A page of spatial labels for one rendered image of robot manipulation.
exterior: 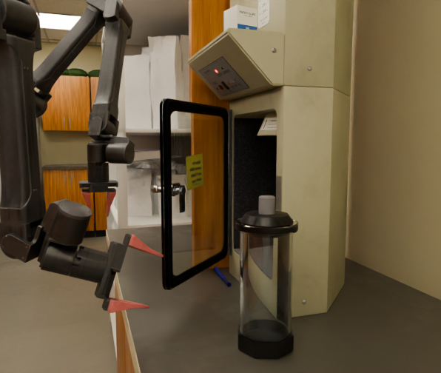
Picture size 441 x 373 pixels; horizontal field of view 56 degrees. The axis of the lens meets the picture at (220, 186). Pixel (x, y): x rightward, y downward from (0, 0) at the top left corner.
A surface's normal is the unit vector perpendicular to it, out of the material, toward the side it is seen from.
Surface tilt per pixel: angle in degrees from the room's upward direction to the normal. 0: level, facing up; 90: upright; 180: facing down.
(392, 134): 90
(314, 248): 90
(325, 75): 90
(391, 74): 90
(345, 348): 0
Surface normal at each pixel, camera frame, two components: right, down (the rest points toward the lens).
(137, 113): -0.12, 0.16
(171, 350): 0.00, -0.99
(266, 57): 0.31, 0.11
